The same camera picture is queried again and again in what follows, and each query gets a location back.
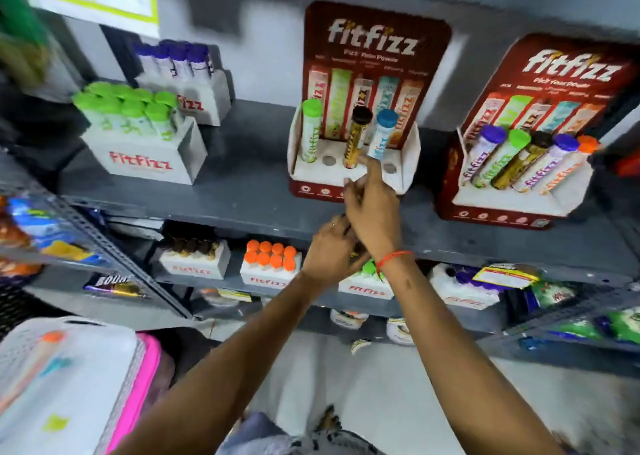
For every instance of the person's left hand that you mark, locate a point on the person's left hand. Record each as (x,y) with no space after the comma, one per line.
(325,257)

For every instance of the person's right hand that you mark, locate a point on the person's right hand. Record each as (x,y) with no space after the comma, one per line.
(375,214)

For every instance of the person's right fingers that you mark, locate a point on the person's right fingers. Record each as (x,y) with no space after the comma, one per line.
(369,179)

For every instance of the person's left fingers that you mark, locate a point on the person's left fingers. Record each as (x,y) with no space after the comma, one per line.
(336,234)

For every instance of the person's right forearm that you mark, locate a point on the person's right forearm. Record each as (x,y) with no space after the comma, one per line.
(450,359)

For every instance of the person's left forearm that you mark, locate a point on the person's left forearm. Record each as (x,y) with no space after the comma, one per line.
(225,369)

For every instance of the black cap tablet tube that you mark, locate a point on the black cap tablet tube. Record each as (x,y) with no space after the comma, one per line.
(357,134)

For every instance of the cluster of green-capped tubes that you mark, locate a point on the cluster of green-capped tubes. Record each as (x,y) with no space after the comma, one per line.
(130,109)
(369,268)

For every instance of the blue cap tablet tube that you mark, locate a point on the blue cap tablet tube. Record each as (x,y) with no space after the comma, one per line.
(382,132)

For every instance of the white cardboard tube box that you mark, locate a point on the white cardboard tube box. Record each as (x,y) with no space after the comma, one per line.
(460,299)
(205,99)
(365,289)
(195,268)
(265,280)
(150,162)

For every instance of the cluster of orange-capped tubes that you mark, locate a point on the cluster of orange-capped tubes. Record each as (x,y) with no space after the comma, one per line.
(270,254)

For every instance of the green cap tablet tube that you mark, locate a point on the green cap tablet tube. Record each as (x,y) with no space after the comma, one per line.
(311,129)
(500,157)

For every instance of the grey metal shelf rack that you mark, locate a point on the grey metal shelf rack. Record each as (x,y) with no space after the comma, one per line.
(565,314)
(240,179)
(100,249)

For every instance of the purple cap tablet tube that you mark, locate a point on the purple cap tablet tube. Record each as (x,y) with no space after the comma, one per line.
(545,164)
(480,154)

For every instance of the white jar yellow label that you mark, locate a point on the white jar yellow label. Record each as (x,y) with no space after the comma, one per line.
(222,297)

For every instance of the cluster of purple-capped tubes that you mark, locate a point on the cluster of purple-capped tubes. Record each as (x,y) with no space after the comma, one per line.
(175,59)
(467,277)

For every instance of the cluster of brown-capped tubes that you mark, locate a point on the cluster of brown-capped tubes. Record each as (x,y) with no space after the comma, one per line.
(190,247)

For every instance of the brown cap tablet tube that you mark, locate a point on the brown cap tablet tube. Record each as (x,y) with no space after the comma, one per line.
(520,162)

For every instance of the red cardboard display stand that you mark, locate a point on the red cardboard display stand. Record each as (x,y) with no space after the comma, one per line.
(565,64)
(375,24)

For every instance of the yellow label packet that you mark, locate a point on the yellow label packet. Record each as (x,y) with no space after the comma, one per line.
(505,275)

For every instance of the person's sandal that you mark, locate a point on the person's sandal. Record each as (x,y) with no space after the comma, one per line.
(330,419)

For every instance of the orange cap tablet tube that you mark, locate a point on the orange cap tablet tube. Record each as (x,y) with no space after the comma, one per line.
(567,164)

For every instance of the green snack packet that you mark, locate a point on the green snack packet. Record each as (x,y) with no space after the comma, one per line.
(580,329)
(625,324)
(550,293)

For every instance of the person's patterned trousers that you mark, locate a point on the person's patterned trousers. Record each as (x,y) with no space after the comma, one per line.
(260,437)

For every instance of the dark chocolate bar packet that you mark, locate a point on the dark chocolate bar packet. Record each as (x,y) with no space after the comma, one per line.
(115,285)

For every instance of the pink plastic basket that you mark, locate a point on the pink plastic basket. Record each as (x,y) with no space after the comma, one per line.
(142,374)

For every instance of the blue yellow snack packet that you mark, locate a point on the blue yellow snack packet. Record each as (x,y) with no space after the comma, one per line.
(40,229)

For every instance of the white plastic basket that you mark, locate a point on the white plastic basket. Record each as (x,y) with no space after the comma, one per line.
(85,394)

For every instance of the orange snack packet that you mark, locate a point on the orange snack packet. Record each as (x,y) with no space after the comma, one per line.
(15,269)

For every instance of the black mesh basket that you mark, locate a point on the black mesh basket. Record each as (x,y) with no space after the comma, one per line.
(15,309)

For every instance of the green plastic bag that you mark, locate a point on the green plastic bag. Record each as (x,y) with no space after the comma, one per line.
(17,19)

